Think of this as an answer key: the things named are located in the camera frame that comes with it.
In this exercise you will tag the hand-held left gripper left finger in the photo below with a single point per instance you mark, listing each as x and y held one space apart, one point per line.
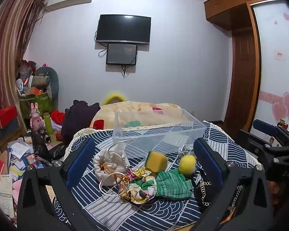
80 160

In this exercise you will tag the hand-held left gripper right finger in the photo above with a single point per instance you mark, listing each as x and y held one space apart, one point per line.
208 158

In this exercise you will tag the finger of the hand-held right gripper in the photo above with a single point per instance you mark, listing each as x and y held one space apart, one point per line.
252 142
265 126

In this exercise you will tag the yellow pom-pom ball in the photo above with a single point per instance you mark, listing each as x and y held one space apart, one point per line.
186 164

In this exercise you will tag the clear plastic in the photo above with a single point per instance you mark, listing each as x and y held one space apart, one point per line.
186 149

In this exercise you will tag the green knit cloth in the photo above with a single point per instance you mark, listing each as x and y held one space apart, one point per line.
173 185

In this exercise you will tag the yellow sponge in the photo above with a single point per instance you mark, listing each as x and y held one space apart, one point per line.
156 160

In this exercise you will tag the floral fabric scrunchie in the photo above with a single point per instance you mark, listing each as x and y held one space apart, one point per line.
139 190

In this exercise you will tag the clear plastic box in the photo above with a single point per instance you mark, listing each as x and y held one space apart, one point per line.
144 134

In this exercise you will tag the white sliding wardrobe door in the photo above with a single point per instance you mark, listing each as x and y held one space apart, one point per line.
272 89

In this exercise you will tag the dark purple clothing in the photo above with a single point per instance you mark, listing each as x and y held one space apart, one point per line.
77 118

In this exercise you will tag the black flashlight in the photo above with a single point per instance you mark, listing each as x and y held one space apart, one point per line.
44 137

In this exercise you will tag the green bottle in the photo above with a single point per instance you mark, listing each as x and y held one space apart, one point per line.
48 124

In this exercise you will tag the red cloth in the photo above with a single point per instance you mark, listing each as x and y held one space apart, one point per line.
57 116

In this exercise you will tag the brown wooden door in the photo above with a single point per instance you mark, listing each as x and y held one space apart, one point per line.
242 77

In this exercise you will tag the pink bunny toy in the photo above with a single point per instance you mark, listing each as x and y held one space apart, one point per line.
36 119

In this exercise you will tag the blue white patterned tablecloth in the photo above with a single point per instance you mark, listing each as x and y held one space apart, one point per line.
115 211

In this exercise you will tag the pile of papers and books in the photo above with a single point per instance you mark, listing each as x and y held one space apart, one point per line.
14 158

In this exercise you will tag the green storage bag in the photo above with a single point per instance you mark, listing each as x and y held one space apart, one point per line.
42 103

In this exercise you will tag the beige floral blanket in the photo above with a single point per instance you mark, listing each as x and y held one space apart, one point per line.
139 110

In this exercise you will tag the grey box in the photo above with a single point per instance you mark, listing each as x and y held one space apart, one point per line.
7 130

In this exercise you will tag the grey plush pillow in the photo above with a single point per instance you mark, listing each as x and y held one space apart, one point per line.
53 81

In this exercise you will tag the red box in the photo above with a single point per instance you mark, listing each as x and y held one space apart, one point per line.
4 115

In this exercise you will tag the pile of toys and boxes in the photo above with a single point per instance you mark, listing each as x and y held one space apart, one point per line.
26 81

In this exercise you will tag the small black monitor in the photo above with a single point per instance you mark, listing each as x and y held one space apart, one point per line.
121 54

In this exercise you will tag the wooden overhead cabinet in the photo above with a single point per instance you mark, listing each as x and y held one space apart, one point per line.
226 7

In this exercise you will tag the striped brown curtain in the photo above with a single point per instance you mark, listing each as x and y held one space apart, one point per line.
7 53

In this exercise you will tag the large black television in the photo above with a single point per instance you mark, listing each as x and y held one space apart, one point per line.
122 28

